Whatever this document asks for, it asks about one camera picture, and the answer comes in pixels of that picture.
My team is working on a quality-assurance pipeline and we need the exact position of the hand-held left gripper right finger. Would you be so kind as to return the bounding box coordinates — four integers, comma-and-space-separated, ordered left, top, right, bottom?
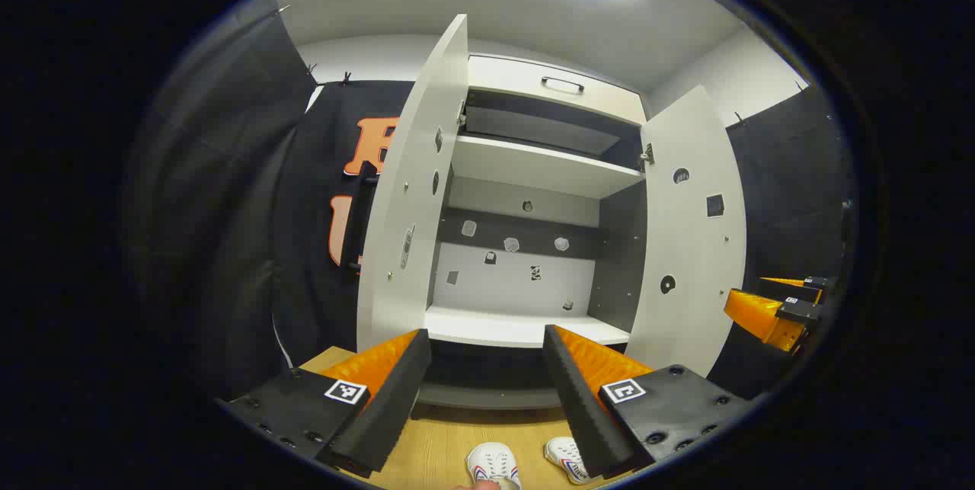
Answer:
542, 325, 755, 479

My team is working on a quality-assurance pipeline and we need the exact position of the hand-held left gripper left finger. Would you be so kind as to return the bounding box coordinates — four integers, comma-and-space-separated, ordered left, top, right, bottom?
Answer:
216, 328, 433, 479

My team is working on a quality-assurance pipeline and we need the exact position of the white striped canvas shoe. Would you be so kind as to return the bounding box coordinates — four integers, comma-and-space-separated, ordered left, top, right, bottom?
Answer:
466, 442, 523, 490
545, 437, 595, 485

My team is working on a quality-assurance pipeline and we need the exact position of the white cabinet door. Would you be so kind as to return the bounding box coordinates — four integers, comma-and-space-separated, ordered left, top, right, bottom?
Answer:
356, 14, 469, 354
626, 85, 749, 378

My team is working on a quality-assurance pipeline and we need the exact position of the white and grey shoe cabinet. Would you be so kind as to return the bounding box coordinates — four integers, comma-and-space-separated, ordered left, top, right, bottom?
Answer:
356, 14, 749, 411

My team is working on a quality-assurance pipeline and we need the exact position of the white cabinet drawer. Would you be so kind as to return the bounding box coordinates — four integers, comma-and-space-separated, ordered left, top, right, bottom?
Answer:
466, 54, 647, 125

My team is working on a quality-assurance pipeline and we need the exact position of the black left door handle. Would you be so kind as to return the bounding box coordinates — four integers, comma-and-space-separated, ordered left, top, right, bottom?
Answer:
340, 162, 379, 271

